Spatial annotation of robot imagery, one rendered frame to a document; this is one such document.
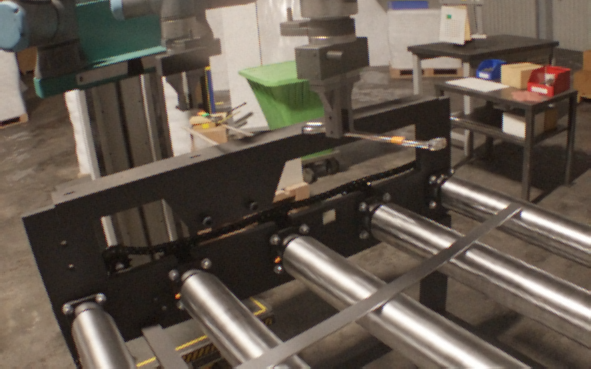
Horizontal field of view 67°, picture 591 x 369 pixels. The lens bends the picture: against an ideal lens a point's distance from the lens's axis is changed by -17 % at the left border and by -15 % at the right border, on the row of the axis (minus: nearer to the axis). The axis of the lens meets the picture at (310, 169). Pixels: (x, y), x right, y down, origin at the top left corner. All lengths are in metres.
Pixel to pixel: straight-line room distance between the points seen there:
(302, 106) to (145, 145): 2.07
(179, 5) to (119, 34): 0.60
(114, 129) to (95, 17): 0.44
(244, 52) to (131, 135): 3.11
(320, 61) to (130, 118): 1.29
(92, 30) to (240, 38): 3.27
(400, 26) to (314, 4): 7.19
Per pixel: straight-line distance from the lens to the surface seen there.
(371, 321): 1.12
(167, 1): 1.27
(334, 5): 0.77
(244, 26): 4.95
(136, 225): 2.08
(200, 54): 1.31
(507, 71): 3.90
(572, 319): 1.14
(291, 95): 3.81
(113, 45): 1.83
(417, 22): 7.95
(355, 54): 0.83
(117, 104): 1.94
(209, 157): 1.26
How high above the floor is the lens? 1.55
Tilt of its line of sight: 21 degrees down
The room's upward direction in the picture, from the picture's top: 5 degrees counter-clockwise
